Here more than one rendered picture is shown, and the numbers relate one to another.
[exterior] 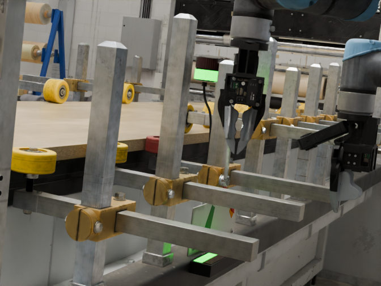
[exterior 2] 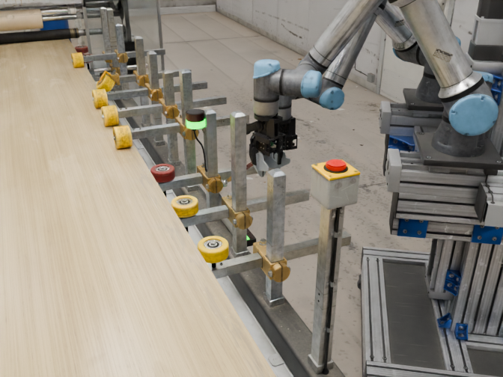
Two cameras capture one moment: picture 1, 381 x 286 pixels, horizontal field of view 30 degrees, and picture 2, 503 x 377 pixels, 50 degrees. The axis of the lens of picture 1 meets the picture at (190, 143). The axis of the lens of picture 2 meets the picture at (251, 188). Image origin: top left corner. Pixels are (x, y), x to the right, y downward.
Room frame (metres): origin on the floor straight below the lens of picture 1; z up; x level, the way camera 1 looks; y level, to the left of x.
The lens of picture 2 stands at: (0.34, 1.05, 1.66)
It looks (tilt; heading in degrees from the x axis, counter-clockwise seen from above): 27 degrees down; 313
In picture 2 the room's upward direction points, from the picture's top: straight up
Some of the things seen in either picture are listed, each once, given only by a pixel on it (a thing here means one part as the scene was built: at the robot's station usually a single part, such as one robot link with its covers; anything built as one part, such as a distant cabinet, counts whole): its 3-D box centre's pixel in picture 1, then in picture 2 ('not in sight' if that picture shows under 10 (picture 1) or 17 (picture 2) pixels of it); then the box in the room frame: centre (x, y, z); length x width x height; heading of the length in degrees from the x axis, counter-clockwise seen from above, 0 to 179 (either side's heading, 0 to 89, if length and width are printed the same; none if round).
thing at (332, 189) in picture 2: not in sight; (334, 185); (0.86, 0.24, 1.18); 0.07 x 0.07 x 0.08; 66
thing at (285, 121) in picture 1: (288, 125); (168, 108); (2.04, -0.27, 0.95); 0.14 x 0.06 x 0.05; 156
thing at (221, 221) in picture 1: (215, 222); (222, 208); (1.52, -0.07, 0.75); 0.26 x 0.01 x 0.10; 156
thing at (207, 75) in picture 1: (207, 75); (195, 122); (1.58, -0.02, 1.07); 0.06 x 0.06 x 0.02
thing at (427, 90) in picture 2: not in sight; (437, 84); (1.17, -0.88, 1.09); 0.15 x 0.15 x 0.10
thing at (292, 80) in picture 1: (282, 151); (171, 126); (2.02, -0.26, 0.87); 0.04 x 0.04 x 0.48; 66
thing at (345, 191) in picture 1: (344, 193); (283, 161); (1.47, -0.33, 0.86); 0.06 x 0.03 x 0.09; 66
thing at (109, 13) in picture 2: not in sight; (114, 49); (3.16, -0.77, 0.94); 0.04 x 0.04 x 0.48; 66
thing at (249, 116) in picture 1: (246, 131); (269, 163); (1.33, -0.10, 0.97); 0.06 x 0.03 x 0.09; 176
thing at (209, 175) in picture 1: (217, 175); (209, 179); (1.58, -0.07, 0.85); 0.14 x 0.06 x 0.05; 156
